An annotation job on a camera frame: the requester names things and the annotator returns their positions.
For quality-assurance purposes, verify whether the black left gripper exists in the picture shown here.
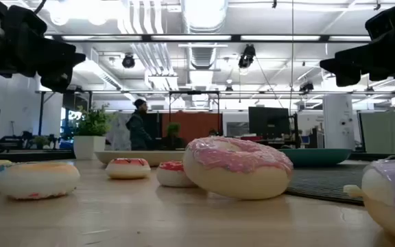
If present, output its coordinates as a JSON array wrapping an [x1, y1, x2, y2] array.
[[0, 0, 87, 93]]

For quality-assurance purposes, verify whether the orange glazed donut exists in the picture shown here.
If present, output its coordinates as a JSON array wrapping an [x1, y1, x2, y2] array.
[[0, 161, 81, 200]]

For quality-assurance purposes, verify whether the small red drizzled donut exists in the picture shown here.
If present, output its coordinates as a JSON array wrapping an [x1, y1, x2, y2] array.
[[105, 157, 152, 180]]

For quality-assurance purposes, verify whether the large purple glazed donut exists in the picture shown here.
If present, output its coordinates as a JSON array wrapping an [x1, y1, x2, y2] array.
[[343, 156, 395, 246]]

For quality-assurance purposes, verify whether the large pink glazed donut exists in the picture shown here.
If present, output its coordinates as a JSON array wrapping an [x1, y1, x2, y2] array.
[[182, 136, 294, 201]]

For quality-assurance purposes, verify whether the small red sprinkle donut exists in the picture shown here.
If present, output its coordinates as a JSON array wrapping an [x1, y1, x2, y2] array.
[[156, 161, 198, 189]]

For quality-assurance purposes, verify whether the white round column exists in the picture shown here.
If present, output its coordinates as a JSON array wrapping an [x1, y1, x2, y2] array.
[[322, 94, 356, 151]]

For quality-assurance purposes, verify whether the grey office partition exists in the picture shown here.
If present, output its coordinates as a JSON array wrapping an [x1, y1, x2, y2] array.
[[358, 111, 395, 154]]

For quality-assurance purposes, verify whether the tiny green plant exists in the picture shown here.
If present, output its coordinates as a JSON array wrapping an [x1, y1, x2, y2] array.
[[32, 135, 51, 150]]

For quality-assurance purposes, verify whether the green plant in white pot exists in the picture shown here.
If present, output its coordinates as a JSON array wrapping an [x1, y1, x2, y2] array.
[[70, 102, 112, 161]]

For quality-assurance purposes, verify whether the black background machine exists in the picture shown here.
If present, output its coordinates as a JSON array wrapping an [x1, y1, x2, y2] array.
[[0, 130, 36, 152]]

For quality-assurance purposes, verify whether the patterned grey curtain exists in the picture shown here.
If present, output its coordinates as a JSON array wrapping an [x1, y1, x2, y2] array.
[[106, 113, 132, 151]]

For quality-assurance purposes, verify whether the teal shallow plate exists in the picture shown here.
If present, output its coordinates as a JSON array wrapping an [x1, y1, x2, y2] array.
[[278, 148, 352, 168]]

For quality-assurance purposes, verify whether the black computer monitor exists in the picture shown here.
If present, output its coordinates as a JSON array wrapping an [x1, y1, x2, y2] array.
[[248, 106, 291, 140]]

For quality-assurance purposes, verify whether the standing person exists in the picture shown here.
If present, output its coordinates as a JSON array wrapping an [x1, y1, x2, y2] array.
[[125, 98, 154, 151]]

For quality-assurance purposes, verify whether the black room panel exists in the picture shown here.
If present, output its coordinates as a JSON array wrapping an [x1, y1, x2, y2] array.
[[142, 113, 163, 151]]

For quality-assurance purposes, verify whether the round grey woven placemat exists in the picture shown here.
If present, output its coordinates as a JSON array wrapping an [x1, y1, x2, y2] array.
[[285, 163, 370, 207]]

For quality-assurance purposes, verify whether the cream shallow plate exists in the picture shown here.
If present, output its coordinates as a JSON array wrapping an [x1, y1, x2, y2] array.
[[94, 150, 187, 167]]

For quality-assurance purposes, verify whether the small plant in dark pot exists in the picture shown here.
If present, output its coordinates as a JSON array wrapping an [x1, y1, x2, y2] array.
[[161, 122, 187, 151]]

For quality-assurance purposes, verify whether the orange office partition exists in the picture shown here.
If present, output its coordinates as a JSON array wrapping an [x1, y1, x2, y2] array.
[[161, 112, 223, 149]]

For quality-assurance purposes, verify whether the thin hanging cable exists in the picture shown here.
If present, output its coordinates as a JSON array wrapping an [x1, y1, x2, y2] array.
[[290, 0, 295, 107]]

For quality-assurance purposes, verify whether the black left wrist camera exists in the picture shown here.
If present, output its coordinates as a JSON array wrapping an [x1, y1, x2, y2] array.
[[7, 5, 47, 38]]

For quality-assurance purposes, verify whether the black overhead frame bar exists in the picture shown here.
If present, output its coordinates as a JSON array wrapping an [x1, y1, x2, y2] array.
[[43, 34, 373, 44]]

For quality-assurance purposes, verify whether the round silver ceiling duct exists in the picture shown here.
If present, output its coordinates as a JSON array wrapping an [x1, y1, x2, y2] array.
[[180, 0, 229, 34]]

